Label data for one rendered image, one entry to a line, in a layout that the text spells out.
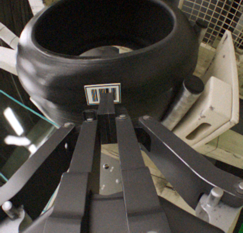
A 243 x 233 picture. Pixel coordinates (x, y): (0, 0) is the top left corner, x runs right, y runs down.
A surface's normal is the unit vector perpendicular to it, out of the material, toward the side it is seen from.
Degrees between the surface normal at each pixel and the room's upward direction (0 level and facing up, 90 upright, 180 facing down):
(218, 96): 90
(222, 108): 90
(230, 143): 90
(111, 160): 90
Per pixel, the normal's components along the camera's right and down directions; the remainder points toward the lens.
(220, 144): 0.00, -0.45
